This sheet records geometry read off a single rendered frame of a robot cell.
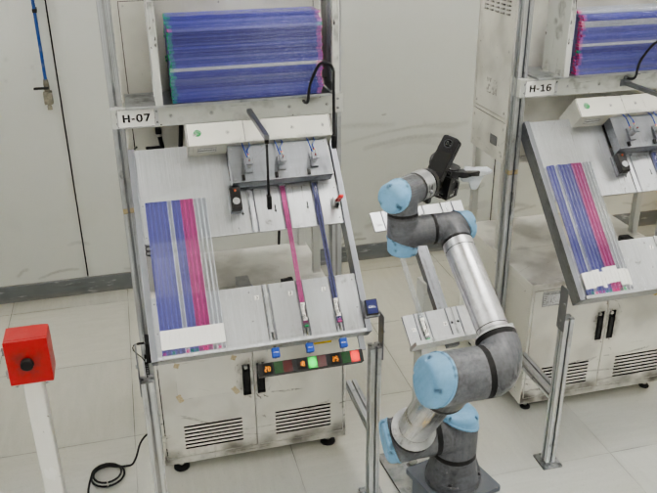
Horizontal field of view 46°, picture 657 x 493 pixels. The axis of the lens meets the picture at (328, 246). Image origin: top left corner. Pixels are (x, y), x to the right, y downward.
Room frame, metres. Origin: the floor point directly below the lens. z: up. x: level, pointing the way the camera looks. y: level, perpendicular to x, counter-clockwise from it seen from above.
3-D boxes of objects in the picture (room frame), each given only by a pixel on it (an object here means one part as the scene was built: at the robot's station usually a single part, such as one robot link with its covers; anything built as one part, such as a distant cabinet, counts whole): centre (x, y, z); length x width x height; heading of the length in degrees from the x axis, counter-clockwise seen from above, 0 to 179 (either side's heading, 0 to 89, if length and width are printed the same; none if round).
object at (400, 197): (1.73, -0.18, 1.35); 0.11 x 0.08 x 0.09; 140
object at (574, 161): (2.88, -1.11, 0.65); 1.01 x 0.73 x 1.29; 14
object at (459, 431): (1.66, -0.33, 0.72); 0.13 x 0.12 x 0.14; 105
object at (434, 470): (1.67, -0.33, 0.60); 0.15 x 0.15 x 0.10
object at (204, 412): (2.70, 0.36, 0.31); 0.70 x 0.65 x 0.62; 104
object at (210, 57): (2.59, 0.27, 1.52); 0.51 x 0.13 x 0.27; 104
